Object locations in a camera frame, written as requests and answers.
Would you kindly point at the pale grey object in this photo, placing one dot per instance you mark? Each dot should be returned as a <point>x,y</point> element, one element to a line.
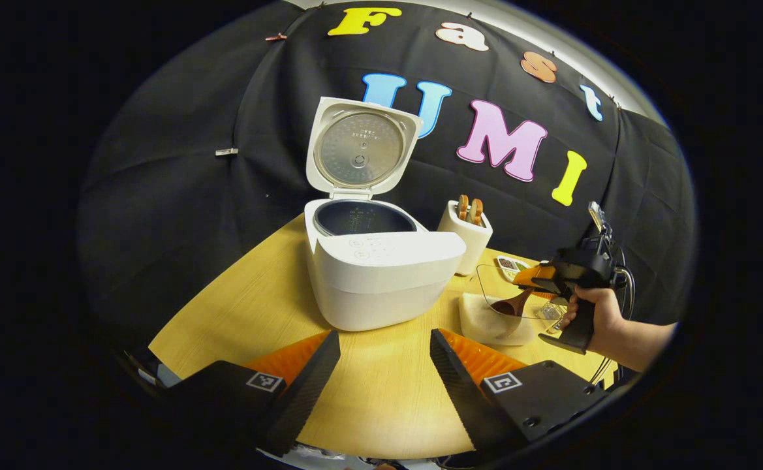
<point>167,375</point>

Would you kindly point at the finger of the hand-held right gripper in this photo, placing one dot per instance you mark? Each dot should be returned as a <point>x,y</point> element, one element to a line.
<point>544,295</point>
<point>532,274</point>

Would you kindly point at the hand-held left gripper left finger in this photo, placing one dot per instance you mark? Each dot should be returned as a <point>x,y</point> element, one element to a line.
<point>306,398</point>

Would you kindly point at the brown wooden spoon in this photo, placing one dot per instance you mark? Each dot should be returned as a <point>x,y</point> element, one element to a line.
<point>508,305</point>

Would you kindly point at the white divided bean dish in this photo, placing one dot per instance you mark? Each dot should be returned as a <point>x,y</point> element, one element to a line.
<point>508,264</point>

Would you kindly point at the white toaster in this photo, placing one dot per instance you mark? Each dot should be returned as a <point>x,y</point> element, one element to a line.
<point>469,245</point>

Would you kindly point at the red cloth clip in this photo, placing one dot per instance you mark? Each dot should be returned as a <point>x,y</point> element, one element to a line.
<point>276,36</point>

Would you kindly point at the white rice cooker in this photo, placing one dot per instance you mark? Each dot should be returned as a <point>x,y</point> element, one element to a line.
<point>381,281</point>

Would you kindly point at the clear rice container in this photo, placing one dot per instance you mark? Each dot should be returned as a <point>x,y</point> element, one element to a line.
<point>485,287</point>

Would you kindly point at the silver cloth clip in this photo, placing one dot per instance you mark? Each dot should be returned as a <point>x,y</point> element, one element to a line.
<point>227,152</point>

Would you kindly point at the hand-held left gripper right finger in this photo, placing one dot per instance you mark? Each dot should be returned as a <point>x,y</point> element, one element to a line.
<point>459,391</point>

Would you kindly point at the black backdrop cloth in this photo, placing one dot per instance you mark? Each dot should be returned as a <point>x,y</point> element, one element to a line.
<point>192,163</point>

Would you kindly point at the white rice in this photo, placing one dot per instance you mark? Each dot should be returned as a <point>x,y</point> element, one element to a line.
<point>485,323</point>

